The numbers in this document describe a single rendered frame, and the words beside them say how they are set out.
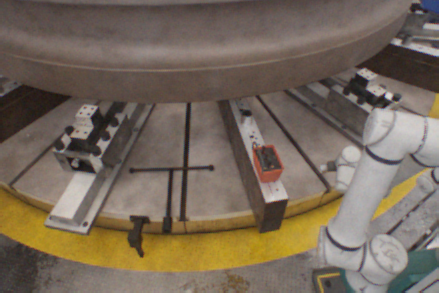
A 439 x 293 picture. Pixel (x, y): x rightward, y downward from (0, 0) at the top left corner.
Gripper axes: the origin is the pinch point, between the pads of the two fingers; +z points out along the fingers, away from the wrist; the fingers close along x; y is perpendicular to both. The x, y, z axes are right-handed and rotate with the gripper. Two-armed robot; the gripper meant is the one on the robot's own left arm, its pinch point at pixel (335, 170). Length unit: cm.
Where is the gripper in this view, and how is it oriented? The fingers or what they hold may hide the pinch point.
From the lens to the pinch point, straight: 186.8
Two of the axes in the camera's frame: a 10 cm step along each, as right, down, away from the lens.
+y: -0.1, -9.3, 3.7
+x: -9.9, 0.5, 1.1
